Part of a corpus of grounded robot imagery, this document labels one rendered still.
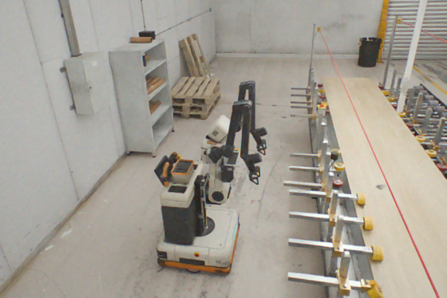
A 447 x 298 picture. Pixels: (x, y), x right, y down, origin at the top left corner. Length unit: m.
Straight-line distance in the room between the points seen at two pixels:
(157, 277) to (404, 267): 1.98
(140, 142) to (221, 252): 2.45
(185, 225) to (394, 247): 1.55
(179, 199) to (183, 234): 0.36
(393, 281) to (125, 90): 3.72
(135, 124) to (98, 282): 2.25
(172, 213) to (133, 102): 2.21
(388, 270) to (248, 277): 1.36
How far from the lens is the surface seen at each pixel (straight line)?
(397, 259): 2.26
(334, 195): 2.24
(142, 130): 4.78
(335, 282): 1.95
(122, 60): 4.53
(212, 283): 3.13
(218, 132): 2.49
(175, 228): 2.93
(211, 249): 2.99
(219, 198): 2.81
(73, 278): 3.47
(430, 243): 2.44
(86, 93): 3.80
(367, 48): 9.64
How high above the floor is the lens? 2.41
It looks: 25 degrees down
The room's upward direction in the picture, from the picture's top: 2 degrees counter-clockwise
